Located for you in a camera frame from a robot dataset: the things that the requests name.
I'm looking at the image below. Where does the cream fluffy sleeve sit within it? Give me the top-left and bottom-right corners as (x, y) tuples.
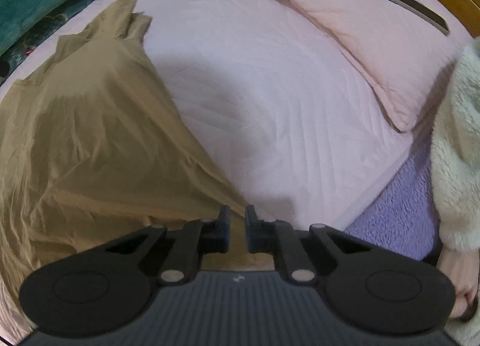
(429, 41), (480, 346)

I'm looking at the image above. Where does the pink quilted bed sheet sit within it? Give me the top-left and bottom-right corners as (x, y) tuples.
(0, 0), (474, 346)

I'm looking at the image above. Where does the pink pillow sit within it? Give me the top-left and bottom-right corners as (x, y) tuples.
(279, 0), (472, 132)

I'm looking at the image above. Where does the tan khaki t-shirt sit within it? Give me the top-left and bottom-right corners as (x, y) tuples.
(1, 0), (272, 302)

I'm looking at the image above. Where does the purple fleece blanket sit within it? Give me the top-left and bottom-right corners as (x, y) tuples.
(346, 137), (442, 260)

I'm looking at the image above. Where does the person's right hand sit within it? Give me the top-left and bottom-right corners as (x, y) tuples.
(436, 246), (479, 321)

